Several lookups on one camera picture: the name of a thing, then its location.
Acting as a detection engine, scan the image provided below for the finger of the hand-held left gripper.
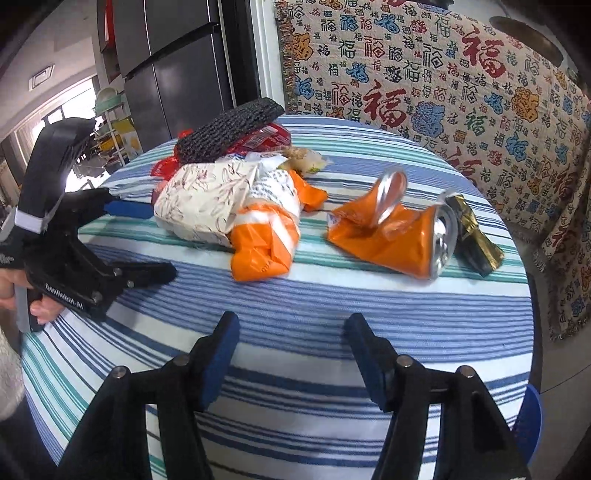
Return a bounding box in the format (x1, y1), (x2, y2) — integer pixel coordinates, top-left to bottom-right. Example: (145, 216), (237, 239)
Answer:
(108, 261), (179, 298)
(60, 188), (154, 227)

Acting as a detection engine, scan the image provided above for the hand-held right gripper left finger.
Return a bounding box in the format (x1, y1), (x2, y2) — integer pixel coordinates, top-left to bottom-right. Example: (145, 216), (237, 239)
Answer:
(54, 311), (241, 480)

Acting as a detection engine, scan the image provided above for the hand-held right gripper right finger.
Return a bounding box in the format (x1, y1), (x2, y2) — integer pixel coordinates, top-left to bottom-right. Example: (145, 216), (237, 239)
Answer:
(344, 313), (532, 480)

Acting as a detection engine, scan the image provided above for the crushed orange can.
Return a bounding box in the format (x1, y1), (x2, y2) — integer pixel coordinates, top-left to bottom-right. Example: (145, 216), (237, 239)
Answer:
(326, 170), (460, 281)

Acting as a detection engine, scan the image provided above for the black gold wrapper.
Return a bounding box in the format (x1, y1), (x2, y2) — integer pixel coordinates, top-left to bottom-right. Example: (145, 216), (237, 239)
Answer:
(443, 189), (505, 278)

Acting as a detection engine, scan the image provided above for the person's left hand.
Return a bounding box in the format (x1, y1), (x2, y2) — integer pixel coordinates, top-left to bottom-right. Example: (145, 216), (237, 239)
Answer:
(0, 270), (58, 324)

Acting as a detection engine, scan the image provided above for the floral paper bag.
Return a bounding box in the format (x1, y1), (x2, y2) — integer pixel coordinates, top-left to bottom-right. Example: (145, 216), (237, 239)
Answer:
(153, 159), (262, 245)

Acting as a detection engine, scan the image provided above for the blue striped tablecloth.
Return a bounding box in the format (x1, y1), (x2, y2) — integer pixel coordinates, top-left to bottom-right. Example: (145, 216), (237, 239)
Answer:
(21, 114), (536, 480)

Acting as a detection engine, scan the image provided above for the white storage rack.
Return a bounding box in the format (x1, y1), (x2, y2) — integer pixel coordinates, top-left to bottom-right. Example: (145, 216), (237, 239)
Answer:
(90, 88), (141, 167)

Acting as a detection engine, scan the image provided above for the orange plastic bag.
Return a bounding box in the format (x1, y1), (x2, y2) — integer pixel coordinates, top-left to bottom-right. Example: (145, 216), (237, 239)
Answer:
(228, 168), (329, 283)

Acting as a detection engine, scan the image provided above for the black textured pad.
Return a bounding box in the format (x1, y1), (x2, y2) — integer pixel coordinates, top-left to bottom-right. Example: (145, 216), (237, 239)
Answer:
(174, 97), (286, 164)

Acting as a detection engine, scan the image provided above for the white paper napkin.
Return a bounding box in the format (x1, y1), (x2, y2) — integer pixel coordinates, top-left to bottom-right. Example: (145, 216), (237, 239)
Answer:
(217, 150), (289, 175)

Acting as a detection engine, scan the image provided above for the dark grey refrigerator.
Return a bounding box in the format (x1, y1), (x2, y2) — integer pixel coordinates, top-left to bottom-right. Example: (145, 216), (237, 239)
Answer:
(113, 0), (259, 153)

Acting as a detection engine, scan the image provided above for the red snack wrapper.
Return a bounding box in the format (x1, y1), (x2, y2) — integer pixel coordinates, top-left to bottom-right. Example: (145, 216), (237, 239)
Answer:
(225, 122), (291, 154)

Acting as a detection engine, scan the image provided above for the ceiling air vent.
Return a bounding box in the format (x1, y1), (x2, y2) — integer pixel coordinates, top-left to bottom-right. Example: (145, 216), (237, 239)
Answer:
(28, 65), (56, 90)

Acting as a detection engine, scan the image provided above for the blue waste basket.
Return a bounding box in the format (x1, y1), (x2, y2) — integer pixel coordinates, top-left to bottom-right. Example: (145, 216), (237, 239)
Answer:
(510, 383), (544, 446)

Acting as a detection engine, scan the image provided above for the bread scrap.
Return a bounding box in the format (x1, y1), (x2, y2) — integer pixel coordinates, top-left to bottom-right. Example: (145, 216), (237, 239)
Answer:
(277, 147), (329, 178)

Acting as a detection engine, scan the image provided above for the printed blanket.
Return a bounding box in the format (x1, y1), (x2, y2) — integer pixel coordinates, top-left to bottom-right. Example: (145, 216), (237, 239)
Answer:
(273, 0), (591, 342)

